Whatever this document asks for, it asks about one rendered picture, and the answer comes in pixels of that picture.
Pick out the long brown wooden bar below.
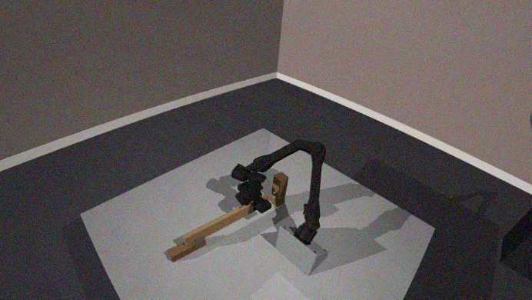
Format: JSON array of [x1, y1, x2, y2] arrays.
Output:
[[183, 200, 257, 247]]

